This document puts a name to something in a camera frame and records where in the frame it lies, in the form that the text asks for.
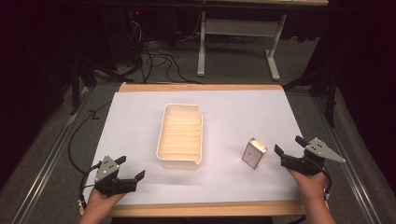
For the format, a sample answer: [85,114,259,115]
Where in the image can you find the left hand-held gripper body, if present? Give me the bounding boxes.
[92,155,138,198]

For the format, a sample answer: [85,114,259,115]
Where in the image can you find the tangled black floor cables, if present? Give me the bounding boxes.
[124,38,204,86]

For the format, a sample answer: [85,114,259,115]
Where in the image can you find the white table frame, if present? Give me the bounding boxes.
[196,0,330,82]

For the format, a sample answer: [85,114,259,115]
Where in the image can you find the white paper table sheet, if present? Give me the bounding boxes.
[83,90,305,206]

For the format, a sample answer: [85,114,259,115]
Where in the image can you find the small white carton box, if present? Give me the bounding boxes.
[241,137,269,170]

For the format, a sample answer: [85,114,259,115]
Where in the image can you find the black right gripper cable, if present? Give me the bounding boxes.
[316,160,332,201]

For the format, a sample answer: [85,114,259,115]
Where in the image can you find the person's right hand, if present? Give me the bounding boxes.
[287,168,330,203]

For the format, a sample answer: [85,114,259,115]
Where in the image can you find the long black floor cable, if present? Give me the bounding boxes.
[67,101,113,175]

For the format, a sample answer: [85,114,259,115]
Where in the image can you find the person's left hand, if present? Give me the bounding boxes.
[84,186,126,214]

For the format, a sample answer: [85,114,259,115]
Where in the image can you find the dark computer tower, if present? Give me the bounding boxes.
[102,8,145,67]

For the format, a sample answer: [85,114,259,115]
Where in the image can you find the black metal stand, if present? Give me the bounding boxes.
[69,58,98,117]
[282,66,340,129]

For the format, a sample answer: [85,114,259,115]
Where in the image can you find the metal floor rail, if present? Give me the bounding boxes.
[312,95,396,224]
[11,87,92,224]

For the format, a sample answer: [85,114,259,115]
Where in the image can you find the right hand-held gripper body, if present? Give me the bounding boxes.
[279,136,347,177]

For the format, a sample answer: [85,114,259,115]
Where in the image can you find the cream plastic divided tray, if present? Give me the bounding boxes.
[155,103,204,170]

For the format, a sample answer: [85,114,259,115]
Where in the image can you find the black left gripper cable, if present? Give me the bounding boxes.
[78,161,105,209]

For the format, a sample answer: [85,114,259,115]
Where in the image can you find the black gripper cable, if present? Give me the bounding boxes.
[78,161,105,209]
[316,160,332,201]

